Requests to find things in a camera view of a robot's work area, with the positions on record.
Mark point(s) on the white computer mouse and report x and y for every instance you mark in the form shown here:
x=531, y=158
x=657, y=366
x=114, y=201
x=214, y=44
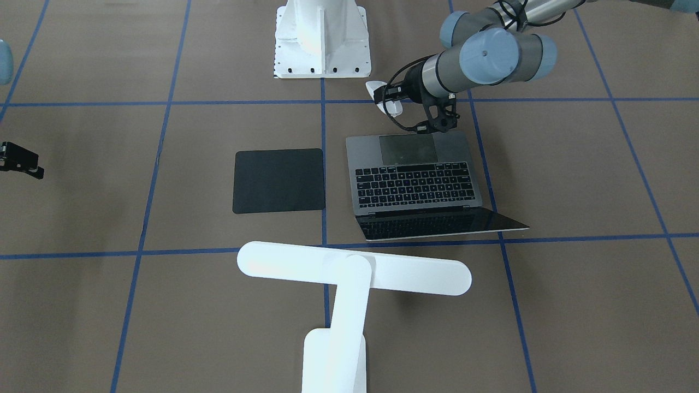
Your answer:
x=388, y=108

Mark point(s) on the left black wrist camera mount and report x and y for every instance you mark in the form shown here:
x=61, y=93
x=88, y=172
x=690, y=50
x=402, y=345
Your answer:
x=441, y=115

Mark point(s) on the white desk lamp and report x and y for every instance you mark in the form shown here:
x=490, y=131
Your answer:
x=335, y=357

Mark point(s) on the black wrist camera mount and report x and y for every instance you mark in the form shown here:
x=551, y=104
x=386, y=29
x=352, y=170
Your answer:
x=441, y=115
x=17, y=158

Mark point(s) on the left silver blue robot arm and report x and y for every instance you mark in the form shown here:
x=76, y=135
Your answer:
x=486, y=48

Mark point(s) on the grey laptop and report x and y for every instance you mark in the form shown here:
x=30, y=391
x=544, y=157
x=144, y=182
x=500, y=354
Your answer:
x=409, y=186

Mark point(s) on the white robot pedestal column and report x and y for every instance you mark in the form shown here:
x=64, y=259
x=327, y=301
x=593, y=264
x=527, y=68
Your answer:
x=321, y=39

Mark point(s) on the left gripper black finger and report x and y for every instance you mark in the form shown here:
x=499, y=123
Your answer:
x=388, y=93

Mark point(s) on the black mouse pad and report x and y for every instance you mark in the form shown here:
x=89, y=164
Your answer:
x=278, y=181

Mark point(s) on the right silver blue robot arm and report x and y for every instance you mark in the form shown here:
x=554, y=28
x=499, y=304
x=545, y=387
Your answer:
x=6, y=63

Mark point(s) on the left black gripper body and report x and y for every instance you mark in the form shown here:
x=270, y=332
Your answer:
x=412, y=83

